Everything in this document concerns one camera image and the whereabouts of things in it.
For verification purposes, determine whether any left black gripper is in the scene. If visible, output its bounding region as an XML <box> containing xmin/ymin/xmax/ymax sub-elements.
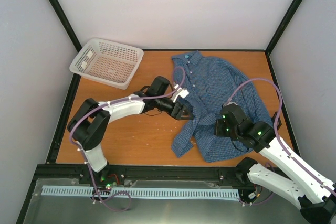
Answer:
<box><xmin>155</xmin><ymin>94</ymin><xmax>194</xmax><ymax>119</ymax></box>

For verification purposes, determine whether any blue plaid shirt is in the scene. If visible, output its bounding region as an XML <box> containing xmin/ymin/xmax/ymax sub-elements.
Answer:
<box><xmin>172</xmin><ymin>51</ymin><xmax>273</xmax><ymax>163</ymax></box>

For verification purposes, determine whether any white perforated plastic basket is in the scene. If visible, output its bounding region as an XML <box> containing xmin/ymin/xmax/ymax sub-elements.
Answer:
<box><xmin>69</xmin><ymin>38</ymin><xmax>144</xmax><ymax>90</ymax></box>

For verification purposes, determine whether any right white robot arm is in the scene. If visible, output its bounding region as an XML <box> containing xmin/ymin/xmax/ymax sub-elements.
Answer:
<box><xmin>215</xmin><ymin>102</ymin><xmax>335</xmax><ymax>223</ymax></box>

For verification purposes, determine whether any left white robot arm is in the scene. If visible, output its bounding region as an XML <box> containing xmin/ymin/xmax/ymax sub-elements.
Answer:
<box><xmin>67</xmin><ymin>76</ymin><xmax>194</xmax><ymax>184</ymax></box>

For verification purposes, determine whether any black brooch box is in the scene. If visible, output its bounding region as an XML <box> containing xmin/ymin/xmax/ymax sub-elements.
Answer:
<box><xmin>271</xmin><ymin>112</ymin><xmax>282</xmax><ymax>131</ymax></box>

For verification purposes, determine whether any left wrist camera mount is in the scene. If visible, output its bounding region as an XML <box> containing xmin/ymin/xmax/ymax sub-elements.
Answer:
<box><xmin>171</xmin><ymin>84</ymin><xmax>189</xmax><ymax>103</ymax></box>

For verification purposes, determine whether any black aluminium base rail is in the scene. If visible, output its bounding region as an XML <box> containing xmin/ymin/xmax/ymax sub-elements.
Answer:
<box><xmin>33</xmin><ymin>164</ymin><xmax>254</xmax><ymax>189</ymax></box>

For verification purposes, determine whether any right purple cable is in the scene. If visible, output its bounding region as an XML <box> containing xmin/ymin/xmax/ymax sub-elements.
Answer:
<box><xmin>227</xmin><ymin>78</ymin><xmax>336</xmax><ymax>206</ymax></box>

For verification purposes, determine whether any purple cable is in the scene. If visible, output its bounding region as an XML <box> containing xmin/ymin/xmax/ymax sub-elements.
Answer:
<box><xmin>227</xmin><ymin>78</ymin><xmax>336</xmax><ymax>206</ymax></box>
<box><xmin>69</xmin><ymin>66</ymin><xmax>186</xmax><ymax>211</ymax></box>

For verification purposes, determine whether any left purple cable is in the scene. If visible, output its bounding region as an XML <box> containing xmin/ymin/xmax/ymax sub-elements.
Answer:
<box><xmin>69</xmin><ymin>66</ymin><xmax>186</xmax><ymax>211</ymax></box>

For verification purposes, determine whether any light blue cable duct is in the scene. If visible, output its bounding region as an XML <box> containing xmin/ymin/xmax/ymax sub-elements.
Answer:
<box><xmin>40</xmin><ymin>185</ymin><xmax>239</xmax><ymax>201</ymax></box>

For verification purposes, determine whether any right black frame post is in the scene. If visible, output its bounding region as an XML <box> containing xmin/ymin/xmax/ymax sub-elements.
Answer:
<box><xmin>265</xmin><ymin>0</ymin><xmax>320</xmax><ymax>53</ymax></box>

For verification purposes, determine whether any black frame post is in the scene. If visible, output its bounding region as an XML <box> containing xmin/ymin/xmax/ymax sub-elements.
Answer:
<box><xmin>265</xmin><ymin>0</ymin><xmax>320</xmax><ymax>53</ymax></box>
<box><xmin>48</xmin><ymin>0</ymin><xmax>82</xmax><ymax>52</ymax></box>

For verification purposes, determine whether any left black frame post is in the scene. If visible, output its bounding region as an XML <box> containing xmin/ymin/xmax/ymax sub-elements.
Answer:
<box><xmin>48</xmin><ymin>0</ymin><xmax>82</xmax><ymax>52</ymax></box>

